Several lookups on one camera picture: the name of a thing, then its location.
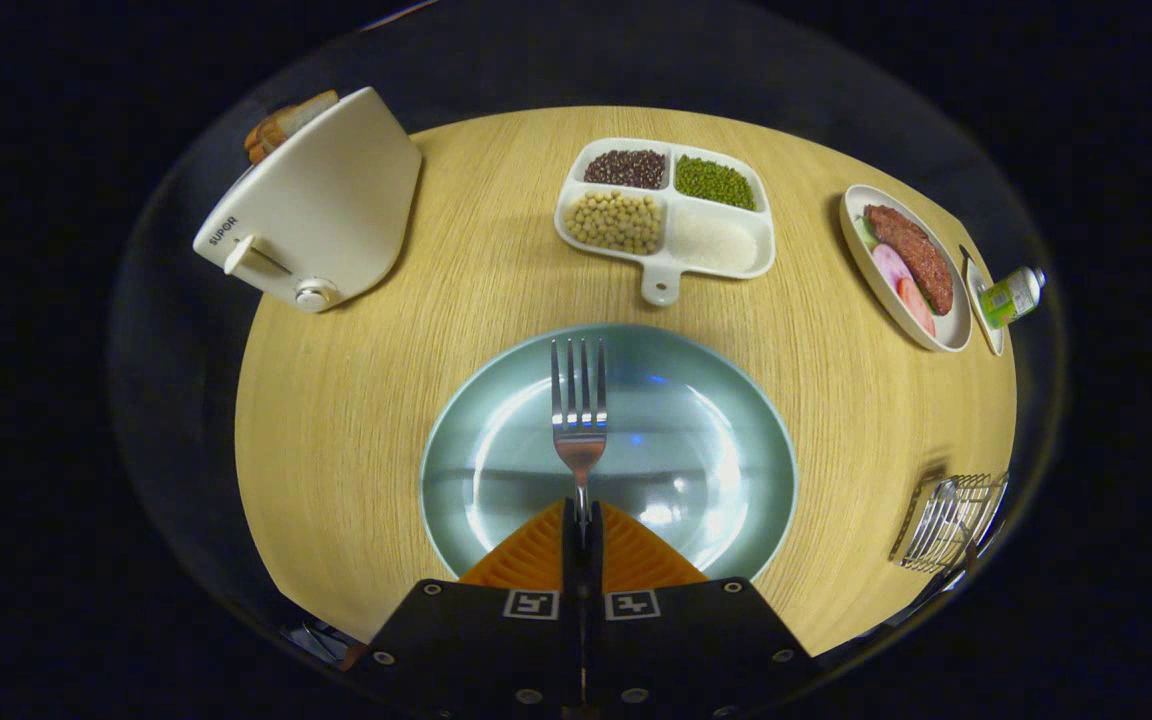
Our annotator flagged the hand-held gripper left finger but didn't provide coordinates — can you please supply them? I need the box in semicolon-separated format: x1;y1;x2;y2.
351;498;582;720

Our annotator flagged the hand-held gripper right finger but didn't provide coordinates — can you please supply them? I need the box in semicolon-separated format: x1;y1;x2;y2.
586;498;822;720

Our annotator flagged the metal fork with wooden handle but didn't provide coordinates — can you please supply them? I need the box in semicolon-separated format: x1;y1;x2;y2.
549;338;609;541

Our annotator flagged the light green round plate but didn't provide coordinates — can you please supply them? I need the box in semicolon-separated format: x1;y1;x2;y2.
420;323;798;583

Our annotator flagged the light red ham slice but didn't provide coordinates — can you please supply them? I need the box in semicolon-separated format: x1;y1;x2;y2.
896;277;937;338

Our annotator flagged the pile of white rice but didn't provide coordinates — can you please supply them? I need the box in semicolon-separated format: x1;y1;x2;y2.
671;205;759;273

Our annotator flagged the white oval food plate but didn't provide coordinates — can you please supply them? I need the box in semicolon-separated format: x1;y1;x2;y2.
839;184;974;354

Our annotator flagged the pink ham slice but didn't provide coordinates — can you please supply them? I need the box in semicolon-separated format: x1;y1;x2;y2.
871;243;915;296

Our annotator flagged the small white saucer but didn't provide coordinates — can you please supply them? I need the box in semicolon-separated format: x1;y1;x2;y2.
958;243;1007;357

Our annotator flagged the pile of yellow soybeans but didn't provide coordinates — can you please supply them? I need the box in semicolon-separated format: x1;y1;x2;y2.
563;190;664;255

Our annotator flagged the brown meat steak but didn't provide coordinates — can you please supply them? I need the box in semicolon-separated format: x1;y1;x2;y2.
862;204;955;317

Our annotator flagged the cream white toaster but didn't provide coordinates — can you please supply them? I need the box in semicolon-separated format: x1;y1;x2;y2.
192;87;424;314

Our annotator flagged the pile of green mung beans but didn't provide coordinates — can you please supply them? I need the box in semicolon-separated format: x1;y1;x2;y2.
675;155;757;211

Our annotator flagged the small green label bottle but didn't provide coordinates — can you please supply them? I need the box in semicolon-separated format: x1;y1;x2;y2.
978;266;1047;331

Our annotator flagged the pile of red beans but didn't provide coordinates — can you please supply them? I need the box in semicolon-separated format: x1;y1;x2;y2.
583;149;668;190

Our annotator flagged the toast bread slice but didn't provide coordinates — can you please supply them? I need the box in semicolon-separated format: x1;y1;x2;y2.
243;89;340;166

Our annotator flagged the silver wire rack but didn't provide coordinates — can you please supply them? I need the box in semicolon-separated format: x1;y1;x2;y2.
889;472;1010;574

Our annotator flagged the white divided tray with handle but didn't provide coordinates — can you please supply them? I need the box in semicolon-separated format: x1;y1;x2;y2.
553;137;777;307

